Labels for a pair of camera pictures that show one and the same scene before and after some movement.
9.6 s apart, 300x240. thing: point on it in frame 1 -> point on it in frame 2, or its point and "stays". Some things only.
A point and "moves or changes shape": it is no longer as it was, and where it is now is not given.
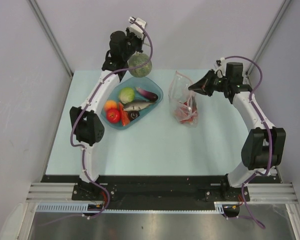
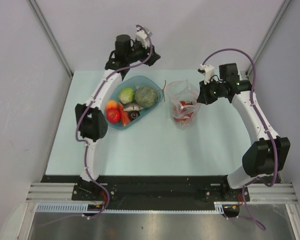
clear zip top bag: (182, 101) moves or changes shape
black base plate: (158, 193) stays
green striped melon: (138, 59) -> (146, 96)
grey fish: (137, 105) stays
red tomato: (113, 115) stays
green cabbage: (127, 95) stays
